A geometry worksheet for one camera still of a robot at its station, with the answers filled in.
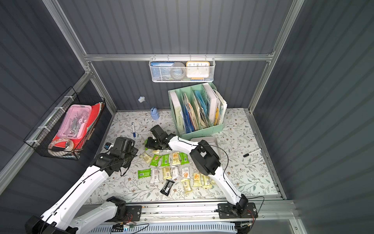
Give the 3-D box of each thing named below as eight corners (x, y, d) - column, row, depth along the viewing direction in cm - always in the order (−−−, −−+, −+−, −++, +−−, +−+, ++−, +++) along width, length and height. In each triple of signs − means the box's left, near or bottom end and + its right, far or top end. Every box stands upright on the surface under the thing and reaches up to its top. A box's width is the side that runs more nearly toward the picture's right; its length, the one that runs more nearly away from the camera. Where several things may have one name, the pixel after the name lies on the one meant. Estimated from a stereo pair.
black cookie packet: (160, 192, 82) (159, 191, 80) (167, 179, 87) (167, 178, 85) (167, 196, 81) (167, 195, 79) (174, 183, 85) (174, 181, 84)
